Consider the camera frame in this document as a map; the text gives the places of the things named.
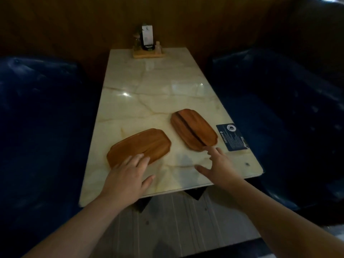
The person's left hand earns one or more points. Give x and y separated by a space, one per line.
125 182

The person's right hand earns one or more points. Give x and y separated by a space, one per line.
221 170

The plain wooden tray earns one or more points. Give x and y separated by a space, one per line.
142 145

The dark-striped wooden tray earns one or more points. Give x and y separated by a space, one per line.
199 128

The person's left forearm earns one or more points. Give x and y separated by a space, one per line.
80 231

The person's right forearm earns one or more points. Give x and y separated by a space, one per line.
276 225

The dark blue table sticker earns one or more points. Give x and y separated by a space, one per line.
232 138

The dark blue leather sofa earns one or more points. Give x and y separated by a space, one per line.
282 126
40 131

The cream marble table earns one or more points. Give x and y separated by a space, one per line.
150 91

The light wooden condiment holder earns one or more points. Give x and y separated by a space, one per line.
149 54

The small pale shaker bottle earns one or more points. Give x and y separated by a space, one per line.
158 46

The glass bottle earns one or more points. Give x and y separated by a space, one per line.
137 42

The white upright menu card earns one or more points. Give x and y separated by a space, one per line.
147 36

